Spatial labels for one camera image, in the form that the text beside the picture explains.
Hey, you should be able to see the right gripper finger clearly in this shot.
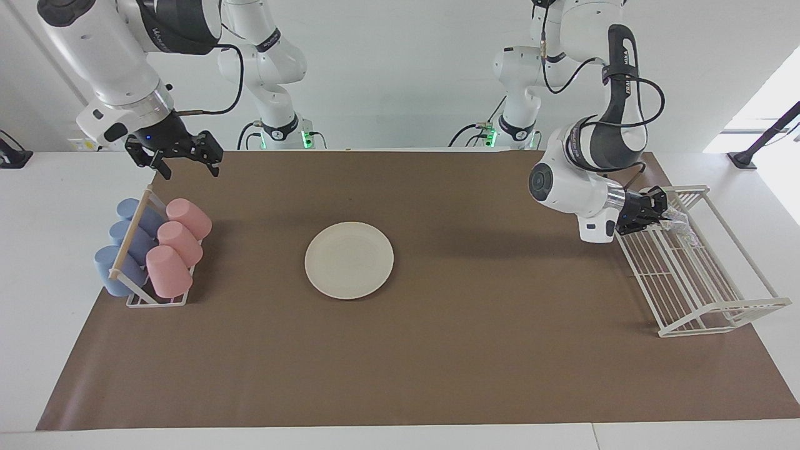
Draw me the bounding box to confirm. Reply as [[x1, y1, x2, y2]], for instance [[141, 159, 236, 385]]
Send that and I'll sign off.
[[124, 136, 173, 181], [191, 131, 224, 178]]

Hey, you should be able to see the silver glitter sponge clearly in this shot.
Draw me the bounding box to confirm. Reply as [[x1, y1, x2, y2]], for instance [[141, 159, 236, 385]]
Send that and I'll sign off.
[[659, 209, 698, 244]]

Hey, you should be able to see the cream round plate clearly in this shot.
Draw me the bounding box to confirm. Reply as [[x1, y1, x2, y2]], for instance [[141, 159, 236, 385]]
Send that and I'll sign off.
[[304, 221, 394, 301]]

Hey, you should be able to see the blue plastic cup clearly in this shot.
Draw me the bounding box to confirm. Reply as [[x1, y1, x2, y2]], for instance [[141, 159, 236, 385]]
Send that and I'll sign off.
[[94, 246, 151, 298], [109, 220, 157, 266], [116, 198, 166, 237]]

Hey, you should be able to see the pink plastic cup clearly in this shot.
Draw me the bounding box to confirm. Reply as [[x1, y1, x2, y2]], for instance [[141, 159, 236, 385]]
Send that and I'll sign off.
[[157, 221, 204, 268], [146, 245, 193, 299], [166, 198, 213, 241]]

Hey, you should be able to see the white cup rack wooden rod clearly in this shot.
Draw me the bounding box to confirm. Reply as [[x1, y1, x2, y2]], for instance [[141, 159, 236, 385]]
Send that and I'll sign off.
[[108, 184, 204, 308]]

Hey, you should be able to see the black angled stand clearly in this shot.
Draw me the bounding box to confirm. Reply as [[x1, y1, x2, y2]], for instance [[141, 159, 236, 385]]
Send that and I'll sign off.
[[727, 100, 800, 171]]

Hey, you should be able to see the black table clamp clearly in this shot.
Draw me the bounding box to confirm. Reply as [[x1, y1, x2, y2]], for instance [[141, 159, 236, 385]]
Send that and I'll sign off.
[[0, 129, 33, 169]]

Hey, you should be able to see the brown table mat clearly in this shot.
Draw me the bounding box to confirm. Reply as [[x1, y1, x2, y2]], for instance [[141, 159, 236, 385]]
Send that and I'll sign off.
[[36, 150, 800, 432]]

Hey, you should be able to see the black base cable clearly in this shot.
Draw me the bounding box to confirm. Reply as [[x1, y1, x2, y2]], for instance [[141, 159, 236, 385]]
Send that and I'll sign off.
[[236, 121, 263, 151], [448, 95, 508, 148]]

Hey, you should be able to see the white wall power outlet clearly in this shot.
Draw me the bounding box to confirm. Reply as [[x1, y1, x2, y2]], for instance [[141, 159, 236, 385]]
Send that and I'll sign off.
[[67, 136, 129, 152]]

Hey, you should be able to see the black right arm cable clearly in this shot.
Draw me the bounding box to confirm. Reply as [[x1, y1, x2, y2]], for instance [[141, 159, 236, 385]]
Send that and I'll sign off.
[[172, 42, 244, 116]]

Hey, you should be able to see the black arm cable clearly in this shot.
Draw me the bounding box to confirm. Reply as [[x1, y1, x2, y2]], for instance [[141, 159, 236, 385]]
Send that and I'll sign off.
[[172, 42, 244, 116], [539, 0, 666, 191]]

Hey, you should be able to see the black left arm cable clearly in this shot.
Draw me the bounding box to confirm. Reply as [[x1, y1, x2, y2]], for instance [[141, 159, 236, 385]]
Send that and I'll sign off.
[[539, 0, 666, 191]]

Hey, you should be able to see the white wire dish rack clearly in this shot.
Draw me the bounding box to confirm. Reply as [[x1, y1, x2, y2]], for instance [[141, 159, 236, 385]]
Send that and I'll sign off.
[[608, 184, 793, 339]]

